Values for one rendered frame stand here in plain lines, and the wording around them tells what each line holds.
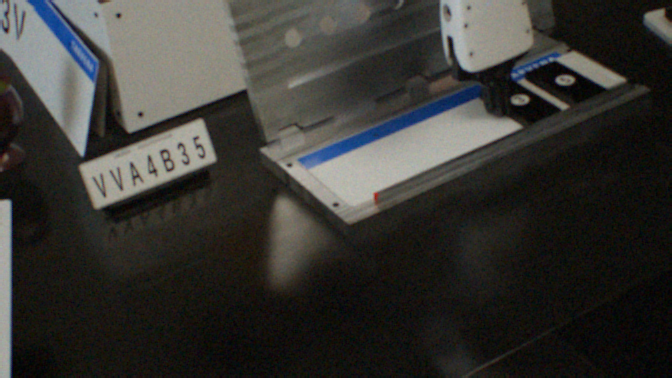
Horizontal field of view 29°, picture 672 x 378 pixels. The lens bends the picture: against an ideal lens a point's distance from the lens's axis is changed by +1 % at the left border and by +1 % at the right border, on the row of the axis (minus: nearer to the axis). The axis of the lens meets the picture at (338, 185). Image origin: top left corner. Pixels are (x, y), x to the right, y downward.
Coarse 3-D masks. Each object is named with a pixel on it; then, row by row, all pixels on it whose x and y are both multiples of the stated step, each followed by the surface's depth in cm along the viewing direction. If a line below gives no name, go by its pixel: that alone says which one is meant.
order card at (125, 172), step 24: (144, 144) 151; (168, 144) 153; (192, 144) 154; (96, 168) 149; (120, 168) 150; (144, 168) 152; (168, 168) 153; (192, 168) 154; (96, 192) 149; (120, 192) 150
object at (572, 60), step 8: (560, 56) 164; (568, 56) 164; (576, 56) 164; (568, 64) 162; (576, 64) 163; (584, 64) 162; (592, 64) 162; (584, 72) 160; (592, 72) 161; (600, 72) 160; (608, 72) 160; (592, 80) 159; (600, 80) 158; (608, 80) 159; (616, 80) 158; (624, 80) 158; (608, 88) 157
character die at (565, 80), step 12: (552, 60) 164; (528, 72) 162; (540, 72) 162; (552, 72) 161; (564, 72) 162; (576, 72) 161; (540, 84) 160; (552, 84) 159; (564, 84) 158; (576, 84) 159; (588, 84) 158; (564, 96) 156; (576, 96) 156; (588, 96) 156
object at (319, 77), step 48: (240, 0) 147; (288, 0) 151; (336, 0) 154; (384, 0) 158; (432, 0) 161; (528, 0) 167; (240, 48) 149; (288, 48) 153; (336, 48) 156; (384, 48) 159; (432, 48) 161; (288, 96) 152; (336, 96) 156
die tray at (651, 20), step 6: (654, 12) 176; (660, 12) 176; (648, 18) 175; (654, 18) 175; (660, 18) 175; (648, 24) 175; (654, 24) 174; (660, 24) 173; (666, 24) 173; (654, 30) 174; (660, 30) 172; (666, 30) 172; (660, 36) 173; (666, 36) 171; (666, 42) 171
